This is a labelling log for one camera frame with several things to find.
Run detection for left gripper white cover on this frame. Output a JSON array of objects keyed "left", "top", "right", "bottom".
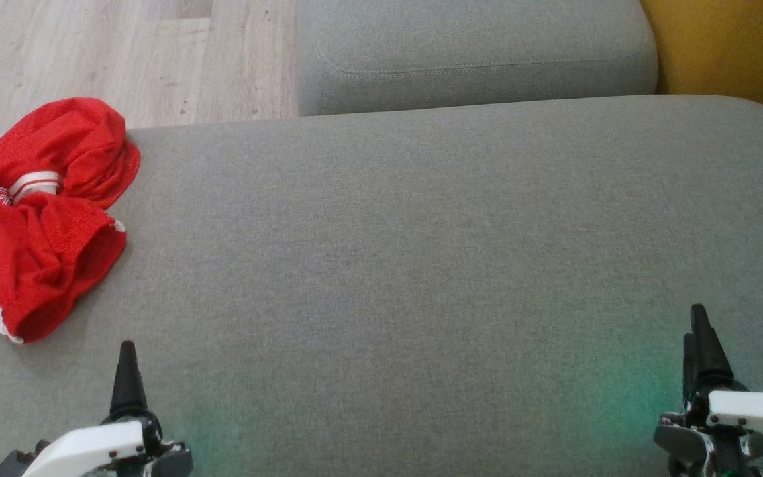
[{"left": 23, "top": 341, "right": 194, "bottom": 477}]

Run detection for large grey sofa seat cushion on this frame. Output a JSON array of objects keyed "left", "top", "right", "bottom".
[{"left": 0, "top": 95, "right": 763, "bottom": 477}]

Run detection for small grey sofa cushion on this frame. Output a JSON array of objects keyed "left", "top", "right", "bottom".
[{"left": 297, "top": 0, "right": 659, "bottom": 117}]

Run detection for red shorts with white stripe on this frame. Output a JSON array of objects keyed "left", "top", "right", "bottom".
[{"left": 0, "top": 180, "right": 127, "bottom": 345}]

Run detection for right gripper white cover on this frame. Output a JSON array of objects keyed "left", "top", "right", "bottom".
[{"left": 653, "top": 304, "right": 763, "bottom": 477}]

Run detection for mustard yellow upholstered panel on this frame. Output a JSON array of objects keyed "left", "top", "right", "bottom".
[{"left": 640, "top": 0, "right": 763, "bottom": 135}]

